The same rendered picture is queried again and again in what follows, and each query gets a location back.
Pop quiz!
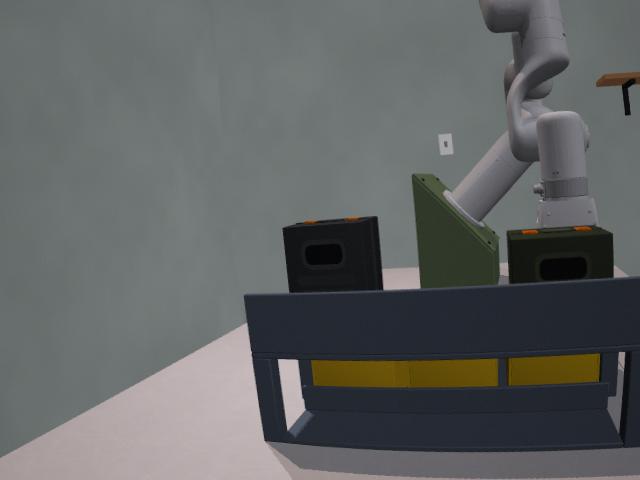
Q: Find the dark grey metal shelf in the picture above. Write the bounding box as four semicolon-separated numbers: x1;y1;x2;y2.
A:
244;276;640;452

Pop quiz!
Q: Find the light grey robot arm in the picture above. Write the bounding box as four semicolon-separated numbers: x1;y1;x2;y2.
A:
443;0;590;230

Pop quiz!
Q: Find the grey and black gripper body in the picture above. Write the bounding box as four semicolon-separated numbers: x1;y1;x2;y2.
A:
537;195;599;229

